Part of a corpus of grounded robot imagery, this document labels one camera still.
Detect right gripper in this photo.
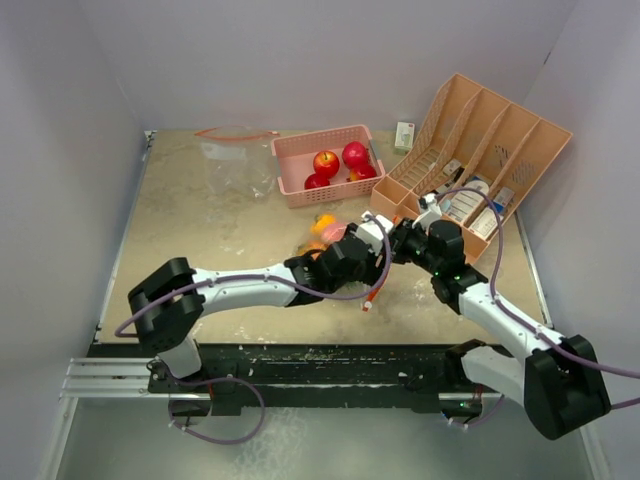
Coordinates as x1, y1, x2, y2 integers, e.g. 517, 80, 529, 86
376, 217, 441, 275

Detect clear zip bag mixed fruit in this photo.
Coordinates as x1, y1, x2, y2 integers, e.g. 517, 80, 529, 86
294, 214, 401, 314

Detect fake red apple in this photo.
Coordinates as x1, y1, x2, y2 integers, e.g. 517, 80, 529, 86
341, 141, 370, 169
313, 150, 340, 178
347, 164, 377, 182
304, 173, 331, 190

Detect pink plastic basket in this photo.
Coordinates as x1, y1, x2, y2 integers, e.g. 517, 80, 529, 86
271, 125, 385, 208

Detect clear zip bag red apples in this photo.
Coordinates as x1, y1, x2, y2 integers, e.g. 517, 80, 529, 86
195, 125, 280, 200

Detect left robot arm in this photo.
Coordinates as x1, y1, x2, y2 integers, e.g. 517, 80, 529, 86
115, 232, 390, 392

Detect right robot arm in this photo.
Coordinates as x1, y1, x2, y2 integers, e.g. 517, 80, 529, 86
389, 218, 612, 440

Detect fake pink peach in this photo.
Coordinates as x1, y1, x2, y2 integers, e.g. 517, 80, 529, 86
320, 223, 346, 244

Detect fake yellow pepper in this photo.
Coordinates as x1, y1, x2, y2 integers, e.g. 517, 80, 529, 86
310, 214, 336, 236

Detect fake pineapple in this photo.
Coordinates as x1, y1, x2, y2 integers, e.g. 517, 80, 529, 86
296, 241, 327, 258

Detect small white box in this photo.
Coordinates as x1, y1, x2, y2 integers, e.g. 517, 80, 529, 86
394, 121, 415, 154

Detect orange desk file organizer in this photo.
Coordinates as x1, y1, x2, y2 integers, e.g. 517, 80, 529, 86
371, 74, 572, 263

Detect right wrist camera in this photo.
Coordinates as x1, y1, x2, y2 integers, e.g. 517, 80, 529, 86
412, 193, 442, 232

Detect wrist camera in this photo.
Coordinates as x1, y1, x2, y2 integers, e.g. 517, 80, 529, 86
412, 193, 442, 232
355, 211, 394, 254

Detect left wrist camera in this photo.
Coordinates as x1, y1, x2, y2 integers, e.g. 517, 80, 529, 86
355, 211, 394, 254

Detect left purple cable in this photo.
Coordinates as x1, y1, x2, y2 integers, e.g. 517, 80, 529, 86
114, 212, 394, 445

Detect purple cable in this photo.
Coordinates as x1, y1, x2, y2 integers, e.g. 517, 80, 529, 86
114, 212, 394, 445
429, 187, 640, 431

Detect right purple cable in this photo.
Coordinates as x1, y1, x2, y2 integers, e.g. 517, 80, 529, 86
429, 187, 640, 431

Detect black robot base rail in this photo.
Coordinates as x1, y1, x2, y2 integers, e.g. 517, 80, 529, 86
147, 344, 493, 421

